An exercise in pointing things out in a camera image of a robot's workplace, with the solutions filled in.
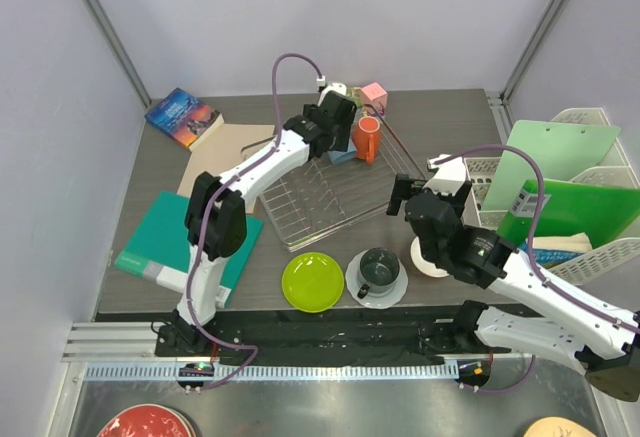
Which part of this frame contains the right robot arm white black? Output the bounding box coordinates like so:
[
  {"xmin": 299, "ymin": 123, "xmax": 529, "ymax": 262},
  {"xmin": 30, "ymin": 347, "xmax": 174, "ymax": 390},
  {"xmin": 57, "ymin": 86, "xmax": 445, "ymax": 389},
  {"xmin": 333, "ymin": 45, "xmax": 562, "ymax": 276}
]
[{"xmin": 387, "ymin": 174, "xmax": 639, "ymax": 402}]

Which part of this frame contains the red round plate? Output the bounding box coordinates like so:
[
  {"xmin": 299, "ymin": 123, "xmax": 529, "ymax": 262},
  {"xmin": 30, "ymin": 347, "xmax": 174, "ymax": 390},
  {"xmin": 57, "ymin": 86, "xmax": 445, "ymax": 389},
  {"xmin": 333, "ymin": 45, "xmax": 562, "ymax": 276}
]
[{"xmin": 97, "ymin": 404, "xmax": 196, "ymax": 437}]

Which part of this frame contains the pink cube box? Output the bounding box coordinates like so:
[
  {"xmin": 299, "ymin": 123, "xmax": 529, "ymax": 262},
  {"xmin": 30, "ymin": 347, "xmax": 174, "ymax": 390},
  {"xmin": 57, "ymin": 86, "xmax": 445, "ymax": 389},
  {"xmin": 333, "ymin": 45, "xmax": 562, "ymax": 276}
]
[{"xmin": 360, "ymin": 82, "xmax": 388, "ymax": 115}]

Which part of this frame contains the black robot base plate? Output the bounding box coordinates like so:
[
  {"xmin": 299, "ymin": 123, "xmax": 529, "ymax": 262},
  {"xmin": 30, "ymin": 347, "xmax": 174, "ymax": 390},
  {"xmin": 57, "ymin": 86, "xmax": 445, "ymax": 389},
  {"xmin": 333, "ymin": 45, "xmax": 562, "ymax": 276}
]
[{"xmin": 155, "ymin": 306, "xmax": 489, "ymax": 367}]

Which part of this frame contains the lime green plate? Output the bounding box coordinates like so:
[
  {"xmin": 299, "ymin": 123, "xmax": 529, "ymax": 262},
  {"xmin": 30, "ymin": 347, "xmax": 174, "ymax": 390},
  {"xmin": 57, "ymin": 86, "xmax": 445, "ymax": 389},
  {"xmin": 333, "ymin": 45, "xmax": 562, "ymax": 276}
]
[{"xmin": 281, "ymin": 252, "xmax": 345, "ymax": 313}]

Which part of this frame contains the light green clipboard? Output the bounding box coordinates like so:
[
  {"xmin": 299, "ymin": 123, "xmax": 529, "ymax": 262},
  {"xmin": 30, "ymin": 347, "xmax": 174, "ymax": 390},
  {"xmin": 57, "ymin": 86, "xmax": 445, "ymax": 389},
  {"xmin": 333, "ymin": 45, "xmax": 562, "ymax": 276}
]
[{"xmin": 483, "ymin": 120, "xmax": 621, "ymax": 211}]

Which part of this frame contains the dark green folder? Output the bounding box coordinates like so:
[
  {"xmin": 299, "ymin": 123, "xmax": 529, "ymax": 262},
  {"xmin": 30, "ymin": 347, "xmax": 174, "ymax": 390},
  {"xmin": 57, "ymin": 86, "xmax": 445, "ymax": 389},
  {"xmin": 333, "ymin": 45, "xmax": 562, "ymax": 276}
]
[{"xmin": 497, "ymin": 179, "xmax": 639, "ymax": 248}]

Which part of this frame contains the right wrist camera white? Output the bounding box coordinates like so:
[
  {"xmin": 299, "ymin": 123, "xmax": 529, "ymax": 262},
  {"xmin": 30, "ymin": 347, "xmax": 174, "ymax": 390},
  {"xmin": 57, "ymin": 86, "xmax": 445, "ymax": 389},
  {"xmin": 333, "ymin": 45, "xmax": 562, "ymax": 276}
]
[{"xmin": 423, "ymin": 154, "xmax": 471, "ymax": 204}]

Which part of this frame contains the dark grey mug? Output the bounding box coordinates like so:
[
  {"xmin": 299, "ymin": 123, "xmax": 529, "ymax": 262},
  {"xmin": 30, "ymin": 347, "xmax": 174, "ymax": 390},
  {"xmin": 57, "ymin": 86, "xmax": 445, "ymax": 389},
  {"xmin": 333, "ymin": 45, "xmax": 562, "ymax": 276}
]
[{"xmin": 357, "ymin": 248, "xmax": 400, "ymax": 299}]

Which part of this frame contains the blue sunset cover book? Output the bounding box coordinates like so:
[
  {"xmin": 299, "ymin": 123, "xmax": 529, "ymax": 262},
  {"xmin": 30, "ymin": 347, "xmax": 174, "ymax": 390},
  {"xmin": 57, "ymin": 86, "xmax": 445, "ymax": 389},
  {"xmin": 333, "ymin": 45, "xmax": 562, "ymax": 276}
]
[{"xmin": 145, "ymin": 88, "xmax": 225, "ymax": 151}]

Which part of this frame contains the tan round object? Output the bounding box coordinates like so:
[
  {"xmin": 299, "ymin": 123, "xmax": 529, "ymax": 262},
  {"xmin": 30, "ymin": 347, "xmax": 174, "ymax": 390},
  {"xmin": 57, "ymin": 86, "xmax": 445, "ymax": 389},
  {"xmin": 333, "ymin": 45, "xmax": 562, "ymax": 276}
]
[{"xmin": 523, "ymin": 416, "xmax": 595, "ymax": 437}]

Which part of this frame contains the beige cardboard sheet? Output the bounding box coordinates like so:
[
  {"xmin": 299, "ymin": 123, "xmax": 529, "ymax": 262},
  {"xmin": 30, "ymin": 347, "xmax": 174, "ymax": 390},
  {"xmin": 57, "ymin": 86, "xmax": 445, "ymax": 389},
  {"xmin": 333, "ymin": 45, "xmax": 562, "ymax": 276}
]
[{"xmin": 177, "ymin": 123, "xmax": 274, "ymax": 197}]

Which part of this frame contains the metal wire dish rack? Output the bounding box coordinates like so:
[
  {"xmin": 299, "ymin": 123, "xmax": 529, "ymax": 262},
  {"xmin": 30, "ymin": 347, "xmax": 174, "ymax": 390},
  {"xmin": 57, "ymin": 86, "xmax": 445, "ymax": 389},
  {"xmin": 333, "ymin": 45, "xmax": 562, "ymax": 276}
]
[{"xmin": 259, "ymin": 117, "xmax": 425, "ymax": 252}]

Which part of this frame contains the light blue cup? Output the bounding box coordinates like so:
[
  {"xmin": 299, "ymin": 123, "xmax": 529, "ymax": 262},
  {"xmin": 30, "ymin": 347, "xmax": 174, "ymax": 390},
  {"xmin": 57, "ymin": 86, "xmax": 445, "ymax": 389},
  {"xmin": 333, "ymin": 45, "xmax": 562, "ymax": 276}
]
[{"xmin": 328, "ymin": 140, "xmax": 357, "ymax": 165}]

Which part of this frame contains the slotted cable duct rail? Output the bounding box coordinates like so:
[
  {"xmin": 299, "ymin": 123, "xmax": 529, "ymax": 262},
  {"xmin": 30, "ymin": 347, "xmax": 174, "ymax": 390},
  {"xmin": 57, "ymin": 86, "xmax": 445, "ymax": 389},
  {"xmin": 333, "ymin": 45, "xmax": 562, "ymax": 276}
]
[{"xmin": 85, "ymin": 360, "xmax": 459, "ymax": 382}]

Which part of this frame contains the teal hardcover book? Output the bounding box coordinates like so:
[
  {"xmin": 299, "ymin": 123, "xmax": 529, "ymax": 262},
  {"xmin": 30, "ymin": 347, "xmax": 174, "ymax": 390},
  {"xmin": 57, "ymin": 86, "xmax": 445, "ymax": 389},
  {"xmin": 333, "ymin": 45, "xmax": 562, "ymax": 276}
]
[{"xmin": 115, "ymin": 191, "xmax": 264, "ymax": 308}]

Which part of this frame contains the purple green book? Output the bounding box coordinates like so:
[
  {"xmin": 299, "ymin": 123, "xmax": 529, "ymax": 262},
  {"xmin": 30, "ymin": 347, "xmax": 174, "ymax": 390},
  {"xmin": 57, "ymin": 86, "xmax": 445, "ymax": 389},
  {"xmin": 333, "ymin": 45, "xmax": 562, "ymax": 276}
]
[{"xmin": 346, "ymin": 87, "xmax": 362, "ymax": 108}]

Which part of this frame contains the orange white bowl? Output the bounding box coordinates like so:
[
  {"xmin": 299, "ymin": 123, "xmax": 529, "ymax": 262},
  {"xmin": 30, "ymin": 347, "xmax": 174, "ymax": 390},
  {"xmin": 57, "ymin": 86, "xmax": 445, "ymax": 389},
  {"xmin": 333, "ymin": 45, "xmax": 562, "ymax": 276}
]
[{"xmin": 410, "ymin": 237, "xmax": 448, "ymax": 278}]

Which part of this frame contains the orange mug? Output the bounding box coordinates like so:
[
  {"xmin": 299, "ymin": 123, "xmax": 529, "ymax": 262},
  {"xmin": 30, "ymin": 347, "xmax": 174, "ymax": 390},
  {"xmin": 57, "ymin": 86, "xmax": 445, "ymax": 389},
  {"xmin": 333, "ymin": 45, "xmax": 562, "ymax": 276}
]
[{"xmin": 352, "ymin": 115, "xmax": 382, "ymax": 164}]

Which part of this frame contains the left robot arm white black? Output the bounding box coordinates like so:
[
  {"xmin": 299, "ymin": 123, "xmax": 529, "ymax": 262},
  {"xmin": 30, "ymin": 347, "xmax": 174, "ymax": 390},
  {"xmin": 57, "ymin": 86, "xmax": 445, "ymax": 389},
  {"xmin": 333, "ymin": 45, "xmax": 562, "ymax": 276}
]
[{"xmin": 164, "ymin": 83, "xmax": 357, "ymax": 356}]

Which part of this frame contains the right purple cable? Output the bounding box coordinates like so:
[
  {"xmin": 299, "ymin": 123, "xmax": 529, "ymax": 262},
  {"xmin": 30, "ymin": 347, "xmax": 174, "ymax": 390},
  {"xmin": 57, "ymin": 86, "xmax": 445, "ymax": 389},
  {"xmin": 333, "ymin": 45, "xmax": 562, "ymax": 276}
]
[{"xmin": 434, "ymin": 144, "xmax": 640, "ymax": 394}]

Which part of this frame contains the blue white book in organizer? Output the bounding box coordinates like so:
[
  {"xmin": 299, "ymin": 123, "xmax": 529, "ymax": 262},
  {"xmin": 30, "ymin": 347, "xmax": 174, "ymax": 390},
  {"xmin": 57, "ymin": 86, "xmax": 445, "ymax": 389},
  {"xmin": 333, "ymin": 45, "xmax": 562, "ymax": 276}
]
[{"xmin": 532, "ymin": 233, "xmax": 593, "ymax": 269}]

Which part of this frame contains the light blue scalloped plate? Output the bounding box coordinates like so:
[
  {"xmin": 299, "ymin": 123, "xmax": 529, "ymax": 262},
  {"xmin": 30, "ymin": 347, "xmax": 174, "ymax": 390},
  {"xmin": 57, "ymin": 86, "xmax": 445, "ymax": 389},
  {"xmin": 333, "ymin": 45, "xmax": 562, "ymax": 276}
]
[{"xmin": 345, "ymin": 247, "xmax": 408, "ymax": 309}]

